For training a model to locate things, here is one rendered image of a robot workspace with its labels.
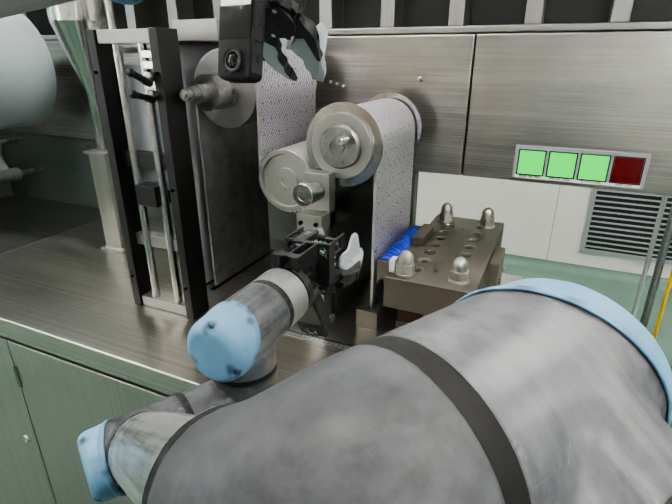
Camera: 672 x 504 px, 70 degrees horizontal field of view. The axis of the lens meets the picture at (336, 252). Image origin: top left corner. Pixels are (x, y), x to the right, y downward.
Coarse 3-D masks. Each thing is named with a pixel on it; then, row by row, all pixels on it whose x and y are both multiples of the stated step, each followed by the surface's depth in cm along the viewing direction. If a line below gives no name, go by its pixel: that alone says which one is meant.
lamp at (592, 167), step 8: (584, 160) 98; (592, 160) 98; (600, 160) 97; (608, 160) 96; (584, 168) 99; (592, 168) 98; (600, 168) 98; (584, 176) 99; (592, 176) 99; (600, 176) 98
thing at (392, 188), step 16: (400, 160) 97; (384, 176) 89; (400, 176) 98; (384, 192) 91; (400, 192) 100; (384, 208) 92; (400, 208) 102; (384, 224) 94; (400, 224) 104; (384, 240) 95
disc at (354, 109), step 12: (324, 108) 84; (336, 108) 83; (348, 108) 82; (360, 108) 81; (312, 120) 86; (372, 120) 81; (312, 132) 87; (372, 132) 82; (312, 156) 88; (372, 156) 83; (372, 168) 84; (336, 180) 88; (348, 180) 87; (360, 180) 86
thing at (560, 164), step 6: (552, 156) 101; (558, 156) 100; (564, 156) 100; (570, 156) 99; (576, 156) 99; (552, 162) 101; (558, 162) 100; (564, 162) 100; (570, 162) 100; (552, 168) 101; (558, 168) 101; (564, 168) 100; (570, 168) 100; (552, 174) 102; (558, 174) 101; (564, 174) 101; (570, 174) 100
